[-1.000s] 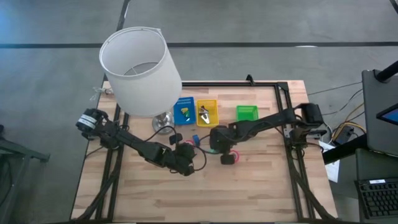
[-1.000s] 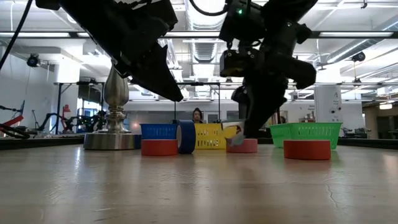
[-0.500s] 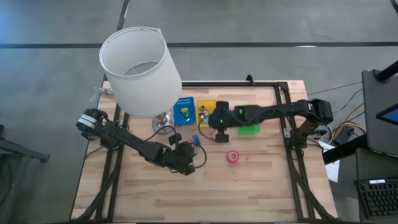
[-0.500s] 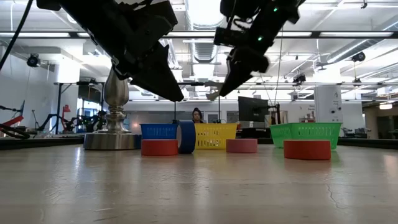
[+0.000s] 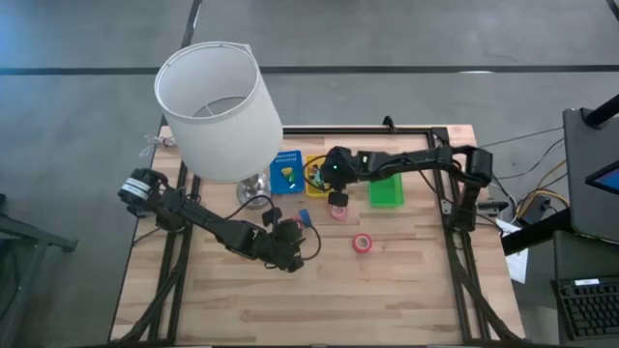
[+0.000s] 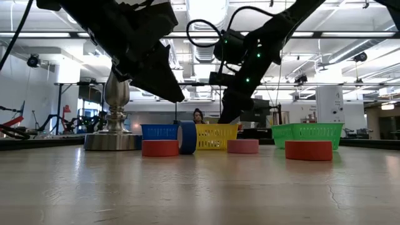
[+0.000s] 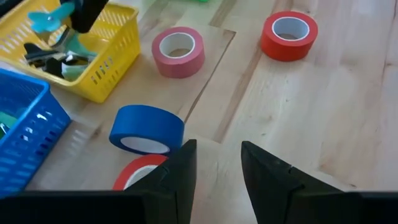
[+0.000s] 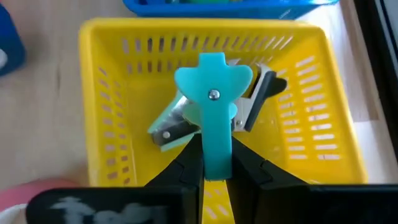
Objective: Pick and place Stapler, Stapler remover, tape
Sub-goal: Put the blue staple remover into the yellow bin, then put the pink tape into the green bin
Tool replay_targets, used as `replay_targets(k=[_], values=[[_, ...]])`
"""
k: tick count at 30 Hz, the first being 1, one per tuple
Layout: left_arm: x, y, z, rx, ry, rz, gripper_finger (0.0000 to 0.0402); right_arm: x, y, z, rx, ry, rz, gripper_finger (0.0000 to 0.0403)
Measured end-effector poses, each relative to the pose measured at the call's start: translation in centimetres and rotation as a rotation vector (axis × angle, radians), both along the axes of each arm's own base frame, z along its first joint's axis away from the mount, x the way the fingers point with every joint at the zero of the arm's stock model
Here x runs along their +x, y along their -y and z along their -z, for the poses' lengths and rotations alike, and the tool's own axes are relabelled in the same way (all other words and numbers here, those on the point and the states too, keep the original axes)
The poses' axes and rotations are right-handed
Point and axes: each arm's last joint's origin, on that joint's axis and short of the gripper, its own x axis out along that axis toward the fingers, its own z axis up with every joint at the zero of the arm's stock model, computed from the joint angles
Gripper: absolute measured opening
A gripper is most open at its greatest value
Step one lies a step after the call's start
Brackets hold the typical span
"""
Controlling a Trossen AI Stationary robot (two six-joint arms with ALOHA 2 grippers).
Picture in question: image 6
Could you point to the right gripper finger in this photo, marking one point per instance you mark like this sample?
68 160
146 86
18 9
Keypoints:
237 104

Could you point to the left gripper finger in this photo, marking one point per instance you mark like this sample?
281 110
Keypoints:
159 75

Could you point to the pink tape roll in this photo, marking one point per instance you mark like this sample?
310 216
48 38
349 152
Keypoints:
243 146

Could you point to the blue tape roll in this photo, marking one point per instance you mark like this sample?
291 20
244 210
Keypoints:
189 137

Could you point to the red tape roll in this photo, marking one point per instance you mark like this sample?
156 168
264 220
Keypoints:
159 148
308 150

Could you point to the green plastic basket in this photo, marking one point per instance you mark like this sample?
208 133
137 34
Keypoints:
306 131

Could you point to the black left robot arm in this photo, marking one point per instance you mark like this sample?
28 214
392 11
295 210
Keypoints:
81 15

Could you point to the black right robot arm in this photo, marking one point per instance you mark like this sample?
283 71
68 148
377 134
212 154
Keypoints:
290 18

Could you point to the black background monitor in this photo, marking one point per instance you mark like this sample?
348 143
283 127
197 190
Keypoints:
261 111

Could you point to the yellow plastic basket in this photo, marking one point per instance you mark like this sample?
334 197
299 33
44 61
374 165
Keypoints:
215 136

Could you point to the person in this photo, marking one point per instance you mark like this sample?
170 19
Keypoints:
198 117

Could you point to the blue plastic basket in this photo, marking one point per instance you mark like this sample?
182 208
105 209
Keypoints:
157 132

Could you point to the white pillar with sign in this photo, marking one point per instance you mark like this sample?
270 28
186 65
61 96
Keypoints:
329 104

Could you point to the background robot arms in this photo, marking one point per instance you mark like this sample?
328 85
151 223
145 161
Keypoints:
81 122

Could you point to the red and black machine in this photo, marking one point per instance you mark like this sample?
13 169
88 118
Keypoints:
12 128

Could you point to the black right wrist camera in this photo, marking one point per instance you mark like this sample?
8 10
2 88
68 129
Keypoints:
229 45

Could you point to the silver ceiling air duct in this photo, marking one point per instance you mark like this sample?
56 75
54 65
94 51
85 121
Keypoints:
206 18

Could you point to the black ceiling-mounted camera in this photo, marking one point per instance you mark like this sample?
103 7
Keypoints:
33 61
361 57

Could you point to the black background table frame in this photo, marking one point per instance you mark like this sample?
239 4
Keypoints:
59 106

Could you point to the black aluminium table frame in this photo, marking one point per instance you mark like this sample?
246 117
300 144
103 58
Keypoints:
31 143

